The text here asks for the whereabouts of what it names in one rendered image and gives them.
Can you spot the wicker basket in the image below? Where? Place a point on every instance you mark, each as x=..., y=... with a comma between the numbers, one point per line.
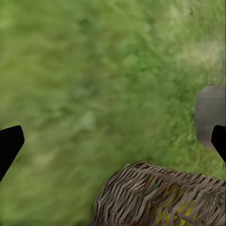
x=141, y=194

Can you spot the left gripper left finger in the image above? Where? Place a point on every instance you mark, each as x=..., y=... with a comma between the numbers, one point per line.
x=11, y=141

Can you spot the tree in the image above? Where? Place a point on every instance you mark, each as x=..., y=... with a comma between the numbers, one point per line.
x=210, y=110

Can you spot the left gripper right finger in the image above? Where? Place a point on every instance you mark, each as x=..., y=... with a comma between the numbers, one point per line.
x=218, y=139

